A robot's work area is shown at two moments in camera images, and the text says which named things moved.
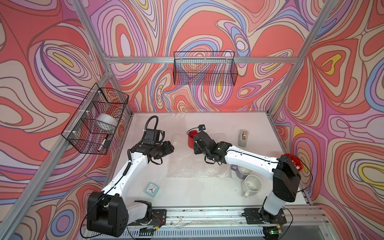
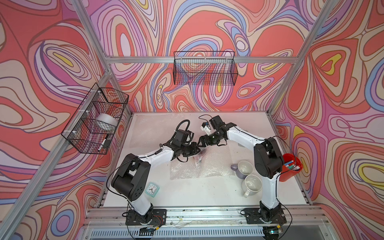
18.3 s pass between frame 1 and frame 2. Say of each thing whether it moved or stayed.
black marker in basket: stayed
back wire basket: stayed
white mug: stayed
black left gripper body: moved
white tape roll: stayed
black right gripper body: moved
